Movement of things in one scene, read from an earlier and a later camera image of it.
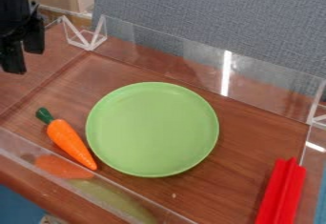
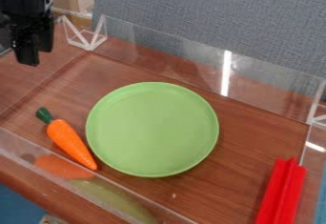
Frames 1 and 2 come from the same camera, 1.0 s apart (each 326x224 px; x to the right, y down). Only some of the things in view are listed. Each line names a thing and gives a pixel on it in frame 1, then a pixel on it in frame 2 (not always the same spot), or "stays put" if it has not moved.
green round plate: x=151 y=129 stays put
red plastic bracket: x=283 y=193 stays put
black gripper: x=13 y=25 -> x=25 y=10
